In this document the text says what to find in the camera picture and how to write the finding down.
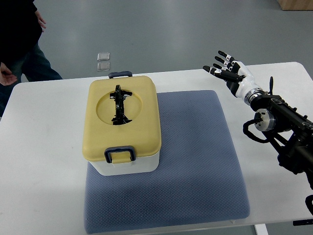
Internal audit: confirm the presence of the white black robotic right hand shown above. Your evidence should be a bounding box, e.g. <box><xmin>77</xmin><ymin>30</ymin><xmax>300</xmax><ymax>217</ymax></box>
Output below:
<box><xmin>203</xmin><ymin>50</ymin><xmax>263</xmax><ymax>103</ymax></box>

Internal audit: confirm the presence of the yellow storage box lid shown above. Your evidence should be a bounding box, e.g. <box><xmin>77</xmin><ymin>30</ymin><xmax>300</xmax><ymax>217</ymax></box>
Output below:
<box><xmin>83</xmin><ymin>76</ymin><xmax>161</xmax><ymax>164</ymax></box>

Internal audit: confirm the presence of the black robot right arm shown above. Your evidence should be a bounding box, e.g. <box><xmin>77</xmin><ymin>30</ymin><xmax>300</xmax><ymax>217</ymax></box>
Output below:
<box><xmin>243</xmin><ymin>77</ymin><xmax>313</xmax><ymax>188</ymax></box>

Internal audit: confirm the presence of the white storage box base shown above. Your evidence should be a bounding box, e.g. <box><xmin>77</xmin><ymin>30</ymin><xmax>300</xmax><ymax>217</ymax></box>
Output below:
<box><xmin>89</xmin><ymin>151</ymin><xmax>160</xmax><ymax>176</ymax></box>

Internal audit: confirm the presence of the wooden furniture corner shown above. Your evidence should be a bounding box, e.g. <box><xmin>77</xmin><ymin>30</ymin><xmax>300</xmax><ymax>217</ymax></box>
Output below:
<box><xmin>277</xmin><ymin>0</ymin><xmax>313</xmax><ymax>11</ymax></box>

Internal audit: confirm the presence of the blue grey fabric cushion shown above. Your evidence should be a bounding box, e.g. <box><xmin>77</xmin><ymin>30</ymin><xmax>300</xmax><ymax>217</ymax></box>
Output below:
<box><xmin>84</xmin><ymin>90</ymin><xmax>250</xmax><ymax>234</ymax></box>

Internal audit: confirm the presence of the person in dark clothes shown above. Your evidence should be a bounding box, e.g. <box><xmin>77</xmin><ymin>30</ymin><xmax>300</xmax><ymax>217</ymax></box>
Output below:
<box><xmin>0</xmin><ymin>0</ymin><xmax>61</xmax><ymax>113</ymax></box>

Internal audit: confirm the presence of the black bracket at table edge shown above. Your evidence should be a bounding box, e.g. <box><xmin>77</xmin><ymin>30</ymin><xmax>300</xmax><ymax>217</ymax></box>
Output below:
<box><xmin>292</xmin><ymin>219</ymin><xmax>313</xmax><ymax>226</ymax></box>

